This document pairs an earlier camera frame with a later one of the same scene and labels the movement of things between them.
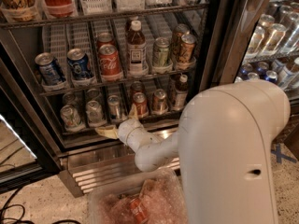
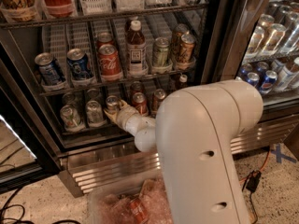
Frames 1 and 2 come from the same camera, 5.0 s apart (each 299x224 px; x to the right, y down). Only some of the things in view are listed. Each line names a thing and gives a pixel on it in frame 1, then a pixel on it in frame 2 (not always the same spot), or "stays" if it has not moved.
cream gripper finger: x=107 y=131 -> x=111 y=116
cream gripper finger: x=133 y=112 -> x=123 y=105
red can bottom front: x=139 y=99 stays
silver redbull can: x=114 y=112 stays
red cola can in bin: x=138 y=211 stays
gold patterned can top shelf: x=18 y=3 stays
